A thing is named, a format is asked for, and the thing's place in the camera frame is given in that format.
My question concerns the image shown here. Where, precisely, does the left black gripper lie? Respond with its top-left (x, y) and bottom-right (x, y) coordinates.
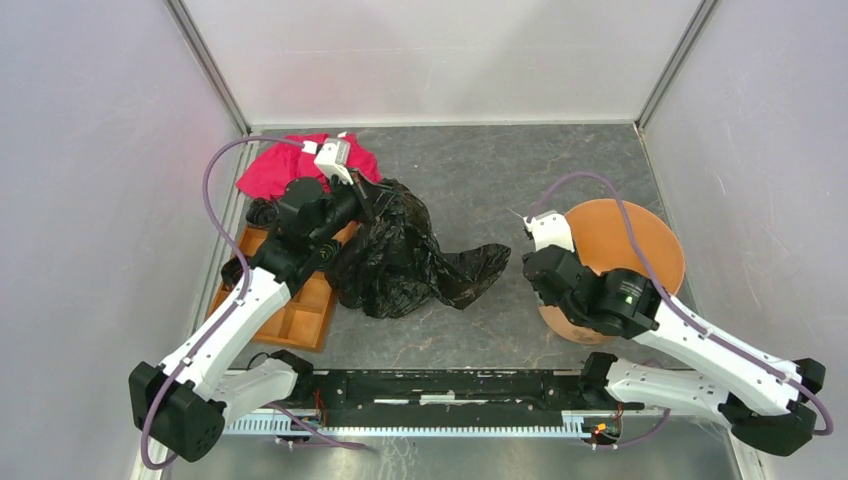
top-left (309, 167), bottom-right (395, 248)

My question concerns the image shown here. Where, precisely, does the orange trash bin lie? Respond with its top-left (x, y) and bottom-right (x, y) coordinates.
top-left (539, 198), bottom-right (686, 346)

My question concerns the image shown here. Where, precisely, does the black trash bag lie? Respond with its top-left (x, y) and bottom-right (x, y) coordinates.
top-left (324, 184), bottom-right (512, 318)

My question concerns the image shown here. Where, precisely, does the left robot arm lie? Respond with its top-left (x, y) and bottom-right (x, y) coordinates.
top-left (129, 172), bottom-right (394, 470)

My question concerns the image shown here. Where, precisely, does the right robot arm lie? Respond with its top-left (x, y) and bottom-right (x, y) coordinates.
top-left (522, 245), bottom-right (826, 457)

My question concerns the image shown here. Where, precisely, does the black bag roll right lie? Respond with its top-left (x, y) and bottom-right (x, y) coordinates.
top-left (317, 239), bottom-right (343, 270)

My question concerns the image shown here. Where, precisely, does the red cloth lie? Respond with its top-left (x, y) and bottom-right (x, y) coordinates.
top-left (236, 132), bottom-right (382, 200)

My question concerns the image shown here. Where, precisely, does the orange compartment tray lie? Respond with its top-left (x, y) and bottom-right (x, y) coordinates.
top-left (205, 222), bottom-right (359, 352)

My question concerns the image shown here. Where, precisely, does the black bag roll left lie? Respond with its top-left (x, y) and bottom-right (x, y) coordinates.
top-left (220, 257), bottom-right (243, 291)

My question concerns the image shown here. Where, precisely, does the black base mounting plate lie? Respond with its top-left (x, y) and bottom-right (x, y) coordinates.
top-left (281, 369), bottom-right (645, 428)

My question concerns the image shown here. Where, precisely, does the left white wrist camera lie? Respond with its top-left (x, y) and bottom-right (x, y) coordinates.
top-left (301, 138), bottom-right (354, 185)

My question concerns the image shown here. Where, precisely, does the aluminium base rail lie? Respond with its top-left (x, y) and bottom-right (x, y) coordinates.
top-left (218, 368), bottom-right (707, 440)

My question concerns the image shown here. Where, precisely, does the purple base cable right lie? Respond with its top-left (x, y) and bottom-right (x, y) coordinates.
top-left (592, 407), bottom-right (670, 452)

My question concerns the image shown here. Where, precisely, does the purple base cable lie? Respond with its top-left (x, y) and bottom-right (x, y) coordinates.
top-left (592, 407), bottom-right (670, 452)
top-left (268, 402), bottom-right (376, 456)

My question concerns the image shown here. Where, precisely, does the left aluminium corner post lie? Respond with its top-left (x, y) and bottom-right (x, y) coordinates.
top-left (164, 0), bottom-right (253, 135)

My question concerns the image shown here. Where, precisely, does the aluminium corner post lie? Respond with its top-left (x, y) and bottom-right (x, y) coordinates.
top-left (633, 0), bottom-right (720, 137)
top-left (164, 0), bottom-right (253, 135)

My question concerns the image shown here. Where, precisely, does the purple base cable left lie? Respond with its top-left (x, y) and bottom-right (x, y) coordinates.
top-left (268, 402), bottom-right (376, 456)

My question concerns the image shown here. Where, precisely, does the right aluminium corner post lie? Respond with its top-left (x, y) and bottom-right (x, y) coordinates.
top-left (633, 0), bottom-right (720, 137)

